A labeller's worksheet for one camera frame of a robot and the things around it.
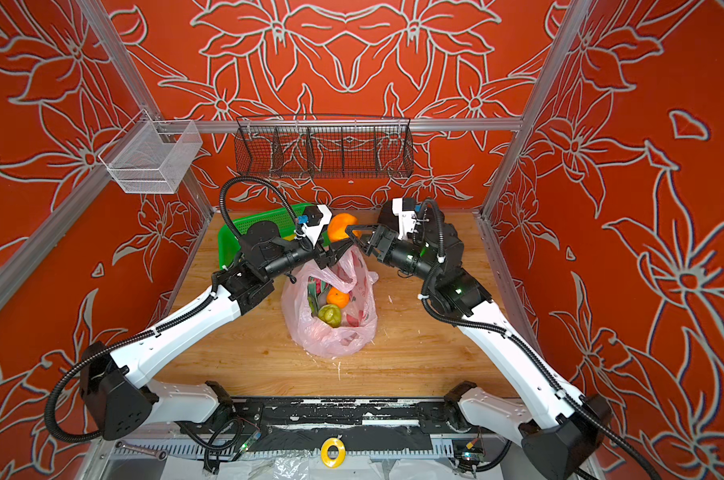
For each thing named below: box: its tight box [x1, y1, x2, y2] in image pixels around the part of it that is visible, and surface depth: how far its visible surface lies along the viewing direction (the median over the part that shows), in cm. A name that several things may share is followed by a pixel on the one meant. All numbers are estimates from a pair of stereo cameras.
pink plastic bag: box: [282, 245, 379, 359], surface depth 80 cm
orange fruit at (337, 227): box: [328, 213, 363, 242], surface depth 63 cm
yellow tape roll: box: [320, 437, 347, 469], surface depth 69 cm
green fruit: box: [318, 304, 342, 328], surface depth 86 cm
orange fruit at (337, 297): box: [326, 286, 351, 309], surface depth 92 cm
